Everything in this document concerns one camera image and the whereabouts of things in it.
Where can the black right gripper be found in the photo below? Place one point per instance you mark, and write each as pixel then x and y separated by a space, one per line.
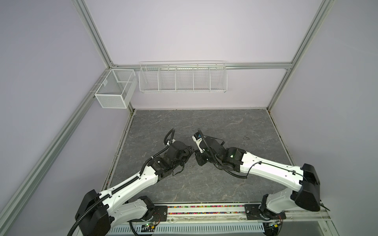
pixel 199 156

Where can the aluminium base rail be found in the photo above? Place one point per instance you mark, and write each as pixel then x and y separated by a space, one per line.
pixel 212 219

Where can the aluminium left side bar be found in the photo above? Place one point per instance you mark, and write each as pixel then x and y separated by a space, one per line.
pixel 20 199

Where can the aluminium frame corner post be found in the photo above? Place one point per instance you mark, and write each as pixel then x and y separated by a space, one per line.
pixel 89 24
pixel 315 25

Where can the aluminium frame corner post left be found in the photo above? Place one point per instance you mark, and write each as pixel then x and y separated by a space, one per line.
pixel 89 24

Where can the aluminium frame corner post right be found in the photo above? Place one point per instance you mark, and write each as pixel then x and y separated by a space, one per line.
pixel 315 25

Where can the aluminium horizontal back bar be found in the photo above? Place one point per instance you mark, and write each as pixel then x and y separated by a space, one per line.
pixel 257 65

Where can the long white wire basket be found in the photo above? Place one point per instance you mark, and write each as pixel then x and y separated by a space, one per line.
pixel 194 76

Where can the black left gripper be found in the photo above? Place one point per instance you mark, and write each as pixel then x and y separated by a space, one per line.
pixel 188 152

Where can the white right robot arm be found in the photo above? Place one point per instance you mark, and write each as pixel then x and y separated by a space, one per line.
pixel 302 183

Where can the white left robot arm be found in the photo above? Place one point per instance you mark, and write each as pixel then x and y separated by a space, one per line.
pixel 101 211

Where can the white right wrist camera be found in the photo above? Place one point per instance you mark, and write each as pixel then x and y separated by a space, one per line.
pixel 197 138

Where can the small white mesh basket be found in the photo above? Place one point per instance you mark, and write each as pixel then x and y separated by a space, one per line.
pixel 117 88

